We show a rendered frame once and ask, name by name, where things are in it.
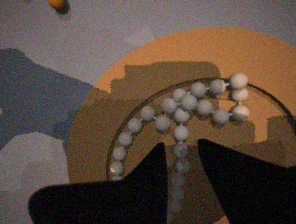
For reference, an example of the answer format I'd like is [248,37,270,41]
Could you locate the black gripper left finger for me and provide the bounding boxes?
[27,143,168,224]

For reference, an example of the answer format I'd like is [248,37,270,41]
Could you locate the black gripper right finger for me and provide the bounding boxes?
[198,139,296,224]

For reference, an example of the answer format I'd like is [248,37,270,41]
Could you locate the round orange bead board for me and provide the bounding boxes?
[66,27,296,224]

